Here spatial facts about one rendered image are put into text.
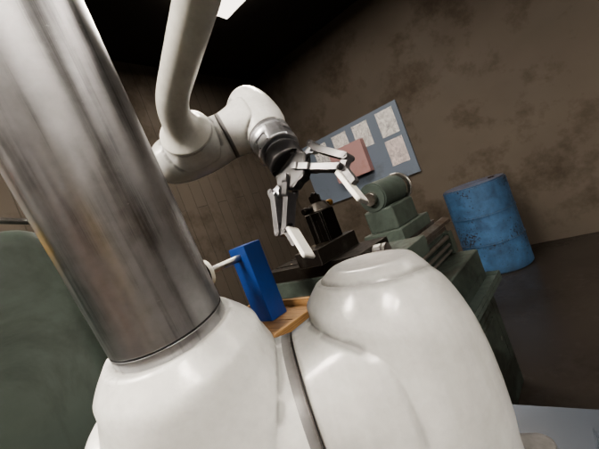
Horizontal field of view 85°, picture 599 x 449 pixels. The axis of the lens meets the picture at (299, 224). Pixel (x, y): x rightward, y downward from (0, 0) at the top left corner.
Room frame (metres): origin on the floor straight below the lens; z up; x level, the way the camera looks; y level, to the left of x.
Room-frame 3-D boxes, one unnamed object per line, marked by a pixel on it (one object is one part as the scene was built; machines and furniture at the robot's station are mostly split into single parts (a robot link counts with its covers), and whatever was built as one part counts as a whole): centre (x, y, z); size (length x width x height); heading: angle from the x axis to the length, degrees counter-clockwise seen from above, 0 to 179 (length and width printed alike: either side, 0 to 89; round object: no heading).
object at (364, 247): (1.13, -0.03, 0.95); 0.43 x 0.18 x 0.04; 45
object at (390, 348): (0.33, -0.04, 0.97); 0.18 x 0.16 x 0.22; 93
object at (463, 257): (1.54, -0.45, 0.34); 0.44 x 0.40 x 0.68; 45
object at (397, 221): (1.55, -0.43, 1.01); 0.30 x 0.20 x 0.29; 135
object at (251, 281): (0.94, 0.17, 1.00); 0.08 x 0.06 x 0.23; 45
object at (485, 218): (3.02, -1.64, 0.41); 0.55 x 0.55 x 0.82
